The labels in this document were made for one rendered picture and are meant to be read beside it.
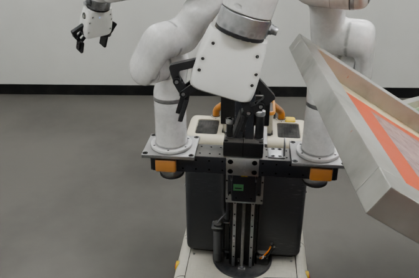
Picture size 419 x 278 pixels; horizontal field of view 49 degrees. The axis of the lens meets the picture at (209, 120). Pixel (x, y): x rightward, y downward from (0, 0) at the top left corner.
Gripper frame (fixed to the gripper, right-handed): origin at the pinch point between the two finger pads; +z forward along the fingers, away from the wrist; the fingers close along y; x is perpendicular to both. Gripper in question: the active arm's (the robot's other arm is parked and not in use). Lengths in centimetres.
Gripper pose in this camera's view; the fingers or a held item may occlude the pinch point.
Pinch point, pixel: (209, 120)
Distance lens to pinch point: 73.6
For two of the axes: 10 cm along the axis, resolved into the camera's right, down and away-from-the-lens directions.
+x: -0.3, 4.2, -9.0
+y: -9.6, -2.8, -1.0
